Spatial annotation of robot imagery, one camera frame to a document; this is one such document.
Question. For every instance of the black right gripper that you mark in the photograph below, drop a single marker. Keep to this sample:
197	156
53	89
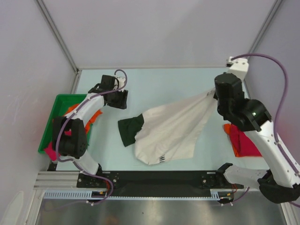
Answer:
214	95

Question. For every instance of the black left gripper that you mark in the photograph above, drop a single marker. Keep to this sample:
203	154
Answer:
122	103

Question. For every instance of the white and green t-shirt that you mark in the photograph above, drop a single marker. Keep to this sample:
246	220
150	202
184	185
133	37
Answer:
168	132

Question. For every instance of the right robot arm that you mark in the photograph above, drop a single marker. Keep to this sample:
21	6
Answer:
281	182

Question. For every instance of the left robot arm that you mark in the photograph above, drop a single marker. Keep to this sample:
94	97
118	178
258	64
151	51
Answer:
69	137

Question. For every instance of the folded orange t-shirt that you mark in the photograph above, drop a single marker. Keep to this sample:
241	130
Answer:
234	136

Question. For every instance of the orange t-shirt in bin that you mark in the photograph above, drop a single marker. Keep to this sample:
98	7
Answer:
90	122

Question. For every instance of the folded pink t-shirt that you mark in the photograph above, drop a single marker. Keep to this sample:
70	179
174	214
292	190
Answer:
248	149

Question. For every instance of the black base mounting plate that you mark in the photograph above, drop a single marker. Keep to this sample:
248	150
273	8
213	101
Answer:
160	181

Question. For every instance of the pink t-shirt in bin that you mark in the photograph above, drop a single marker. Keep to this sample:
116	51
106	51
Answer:
50	152

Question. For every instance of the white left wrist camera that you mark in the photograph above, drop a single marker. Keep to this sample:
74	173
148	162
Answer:
119	83

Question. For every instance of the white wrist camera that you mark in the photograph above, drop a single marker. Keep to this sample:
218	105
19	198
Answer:
238	67
119	83

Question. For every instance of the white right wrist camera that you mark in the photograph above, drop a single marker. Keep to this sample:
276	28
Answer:
238	67

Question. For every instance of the right aluminium corner post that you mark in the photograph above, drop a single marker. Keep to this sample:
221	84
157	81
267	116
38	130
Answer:
266	25

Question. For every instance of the aluminium corner post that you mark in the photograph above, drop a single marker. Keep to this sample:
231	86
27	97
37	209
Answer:
266	25
56	33

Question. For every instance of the slotted cable duct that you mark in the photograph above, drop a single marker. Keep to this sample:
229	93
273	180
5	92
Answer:
206	194

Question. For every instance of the aluminium frame rail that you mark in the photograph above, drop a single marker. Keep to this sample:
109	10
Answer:
56	180

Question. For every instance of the left aluminium corner post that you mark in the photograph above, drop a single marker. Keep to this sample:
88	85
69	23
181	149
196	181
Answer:
56	33

